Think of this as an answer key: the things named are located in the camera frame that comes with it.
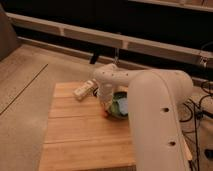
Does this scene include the long white shelf rail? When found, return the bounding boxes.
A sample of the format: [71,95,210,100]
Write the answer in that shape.
[6,12,213,66]

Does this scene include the blue sponge in bowl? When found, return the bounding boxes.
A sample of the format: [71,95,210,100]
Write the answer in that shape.
[119,99,128,115]

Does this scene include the black cables on floor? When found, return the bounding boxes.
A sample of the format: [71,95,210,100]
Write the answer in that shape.
[179,79,213,171]

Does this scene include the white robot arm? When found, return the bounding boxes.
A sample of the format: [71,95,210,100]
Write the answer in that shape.
[94,64,193,171]

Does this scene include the green ceramic bowl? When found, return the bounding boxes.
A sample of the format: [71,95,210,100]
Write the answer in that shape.
[109,91,128,119]

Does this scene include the black striped rectangular object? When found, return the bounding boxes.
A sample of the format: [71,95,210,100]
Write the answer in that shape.
[93,88,99,97]

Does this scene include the white bottle on table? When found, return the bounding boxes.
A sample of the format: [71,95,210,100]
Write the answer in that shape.
[73,80,97,101]

